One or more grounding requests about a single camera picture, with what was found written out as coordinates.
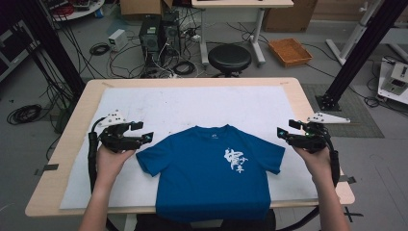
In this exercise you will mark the small white power box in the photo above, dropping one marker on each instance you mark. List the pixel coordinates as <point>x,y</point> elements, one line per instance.
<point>117,39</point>

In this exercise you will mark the white table mat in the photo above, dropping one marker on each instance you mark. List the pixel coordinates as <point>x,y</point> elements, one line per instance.
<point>192,102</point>

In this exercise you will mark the white desk with metal legs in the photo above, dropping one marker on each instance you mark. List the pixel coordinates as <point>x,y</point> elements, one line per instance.
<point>243,3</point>

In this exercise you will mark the black round stool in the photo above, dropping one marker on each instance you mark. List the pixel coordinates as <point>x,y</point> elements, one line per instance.
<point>229,57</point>

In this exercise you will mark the white device on floor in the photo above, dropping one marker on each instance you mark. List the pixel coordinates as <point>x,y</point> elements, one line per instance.
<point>396,82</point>

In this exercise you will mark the person's right hand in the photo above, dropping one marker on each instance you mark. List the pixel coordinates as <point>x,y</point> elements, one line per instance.
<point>317,165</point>

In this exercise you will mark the blue t-shirt with white print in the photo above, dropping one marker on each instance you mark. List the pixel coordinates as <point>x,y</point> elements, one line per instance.
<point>198,179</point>

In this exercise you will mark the black metal frame post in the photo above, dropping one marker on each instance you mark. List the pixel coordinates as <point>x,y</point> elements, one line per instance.
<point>362,48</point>
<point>48,41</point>

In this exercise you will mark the large cardboard box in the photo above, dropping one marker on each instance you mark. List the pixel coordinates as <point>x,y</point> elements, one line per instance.
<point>288,16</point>

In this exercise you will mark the grey floor mat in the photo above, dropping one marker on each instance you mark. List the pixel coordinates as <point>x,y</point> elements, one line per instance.
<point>356,112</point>

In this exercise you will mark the grey tape strip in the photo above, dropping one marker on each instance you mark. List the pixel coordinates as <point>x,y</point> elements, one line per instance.
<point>48,167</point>
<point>349,179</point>

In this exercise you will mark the light wooden table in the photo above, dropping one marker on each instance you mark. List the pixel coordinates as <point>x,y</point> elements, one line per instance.
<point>77,128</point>

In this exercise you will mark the dark equipment rack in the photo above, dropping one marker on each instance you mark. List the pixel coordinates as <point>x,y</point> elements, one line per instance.
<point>14,48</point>

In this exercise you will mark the person's left hand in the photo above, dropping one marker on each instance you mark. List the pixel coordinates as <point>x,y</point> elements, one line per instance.
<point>110,165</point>

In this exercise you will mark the black tape cross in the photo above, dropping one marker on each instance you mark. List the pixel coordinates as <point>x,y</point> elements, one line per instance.
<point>352,214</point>

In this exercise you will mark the white metal stand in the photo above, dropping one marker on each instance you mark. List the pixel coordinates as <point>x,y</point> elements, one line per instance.
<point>352,35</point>

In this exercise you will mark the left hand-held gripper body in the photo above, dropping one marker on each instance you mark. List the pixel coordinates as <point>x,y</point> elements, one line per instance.
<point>117,141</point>

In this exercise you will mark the black computer tower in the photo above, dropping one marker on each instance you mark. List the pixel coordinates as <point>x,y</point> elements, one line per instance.
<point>171,32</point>
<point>150,38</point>

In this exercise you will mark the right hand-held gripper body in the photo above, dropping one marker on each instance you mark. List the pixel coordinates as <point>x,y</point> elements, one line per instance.
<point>312,138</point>

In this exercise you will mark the round white table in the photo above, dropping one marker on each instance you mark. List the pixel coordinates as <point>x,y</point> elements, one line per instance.
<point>80,11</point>

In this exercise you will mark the orange shallow basket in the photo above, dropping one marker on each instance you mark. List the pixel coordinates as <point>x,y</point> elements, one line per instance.
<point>290,51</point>

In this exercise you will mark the person's dark trousers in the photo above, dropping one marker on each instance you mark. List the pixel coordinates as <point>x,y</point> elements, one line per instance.
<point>147,224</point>

